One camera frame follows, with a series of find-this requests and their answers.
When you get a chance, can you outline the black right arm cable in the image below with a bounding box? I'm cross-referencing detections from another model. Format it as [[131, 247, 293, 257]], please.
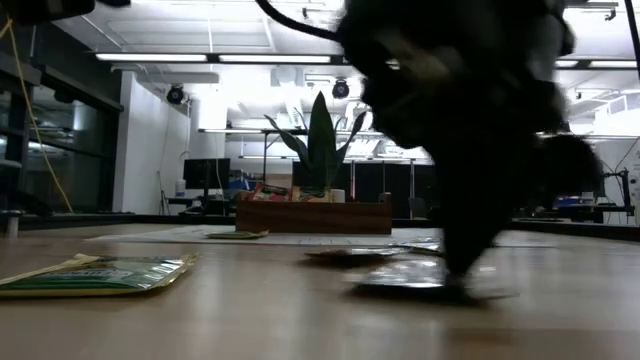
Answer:
[[254, 0, 346, 43]]

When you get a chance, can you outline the black computer monitor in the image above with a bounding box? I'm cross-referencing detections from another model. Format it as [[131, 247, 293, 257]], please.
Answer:
[[182, 157, 232, 191]]

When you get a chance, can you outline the yellow hanging cable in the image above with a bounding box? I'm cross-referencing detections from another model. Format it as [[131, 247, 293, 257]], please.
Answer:
[[0, 17, 75, 214]]

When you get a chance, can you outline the black aluminium table frame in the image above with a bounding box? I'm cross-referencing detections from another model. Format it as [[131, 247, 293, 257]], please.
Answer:
[[0, 212, 640, 244]]

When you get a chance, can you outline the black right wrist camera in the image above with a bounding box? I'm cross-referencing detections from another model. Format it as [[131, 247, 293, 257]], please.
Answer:
[[360, 69, 446, 149]]

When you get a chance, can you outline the red strawberry tea bag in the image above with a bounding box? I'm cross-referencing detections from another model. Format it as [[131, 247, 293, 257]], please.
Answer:
[[248, 182, 296, 203]]

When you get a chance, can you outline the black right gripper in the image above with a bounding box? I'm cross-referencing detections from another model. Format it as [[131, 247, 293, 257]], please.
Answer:
[[434, 59, 569, 289]]

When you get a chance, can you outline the long ceiling light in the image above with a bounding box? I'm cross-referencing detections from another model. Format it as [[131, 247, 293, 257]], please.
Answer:
[[553, 59, 639, 70], [218, 53, 333, 65], [94, 52, 209, 64]]

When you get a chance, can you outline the dark foil packet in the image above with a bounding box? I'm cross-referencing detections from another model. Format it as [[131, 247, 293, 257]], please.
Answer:
[[347, 262, 519, 304]]

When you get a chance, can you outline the green lemon tea bag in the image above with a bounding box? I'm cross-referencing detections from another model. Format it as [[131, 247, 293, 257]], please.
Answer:
[[203, 228, 270, 240], [304, 246, 409, 262], [0, 252, 200, 300]]

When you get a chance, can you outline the brown wooden compartment tray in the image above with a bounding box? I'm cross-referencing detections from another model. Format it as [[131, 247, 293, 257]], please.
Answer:
[[234, 191, 394, 236]]

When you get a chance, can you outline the black lab stand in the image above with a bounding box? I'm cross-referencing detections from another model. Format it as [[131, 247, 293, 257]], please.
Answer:
[[601, 167, 637, 226]]

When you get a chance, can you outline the green plant in white pot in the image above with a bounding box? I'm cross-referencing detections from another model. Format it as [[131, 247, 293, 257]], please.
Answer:
[[263, 90, 369, 204]]

